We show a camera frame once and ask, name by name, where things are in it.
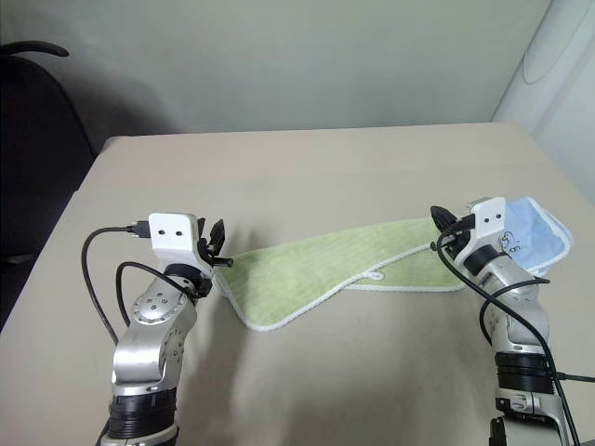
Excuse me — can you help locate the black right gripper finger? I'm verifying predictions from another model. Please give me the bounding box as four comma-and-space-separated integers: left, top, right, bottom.
430, 205, 460, 232

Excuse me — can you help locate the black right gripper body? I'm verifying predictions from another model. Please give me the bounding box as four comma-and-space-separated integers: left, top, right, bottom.
438, 214, 477, 262

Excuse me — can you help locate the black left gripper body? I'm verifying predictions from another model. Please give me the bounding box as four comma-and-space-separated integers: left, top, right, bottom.
193, 216, 220, 271

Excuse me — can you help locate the green cloth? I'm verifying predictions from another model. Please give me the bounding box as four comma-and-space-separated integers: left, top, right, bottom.
214, 215, 467, 333

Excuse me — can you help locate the blue cloth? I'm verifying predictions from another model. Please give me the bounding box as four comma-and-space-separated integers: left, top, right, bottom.
498, 196, 575, 276

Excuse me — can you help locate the white panel with oval recess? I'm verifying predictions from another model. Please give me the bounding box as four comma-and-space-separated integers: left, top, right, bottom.
489, 0, 595, 206

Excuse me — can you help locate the black office chair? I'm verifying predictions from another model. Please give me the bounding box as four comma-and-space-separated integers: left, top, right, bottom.
0, 40, 101, 336

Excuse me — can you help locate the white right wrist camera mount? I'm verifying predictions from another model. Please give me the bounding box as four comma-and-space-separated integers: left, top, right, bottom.
467, 196, 508, 255

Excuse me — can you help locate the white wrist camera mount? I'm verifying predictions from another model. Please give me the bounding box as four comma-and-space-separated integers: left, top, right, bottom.
148, 212, 216, 269
467, 196, 508, 255

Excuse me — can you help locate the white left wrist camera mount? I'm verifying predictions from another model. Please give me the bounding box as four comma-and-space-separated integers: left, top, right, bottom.
148, 212, 216, 269

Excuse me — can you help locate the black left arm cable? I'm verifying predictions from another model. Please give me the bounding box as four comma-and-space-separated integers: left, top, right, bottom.
81, 221, 208, 346

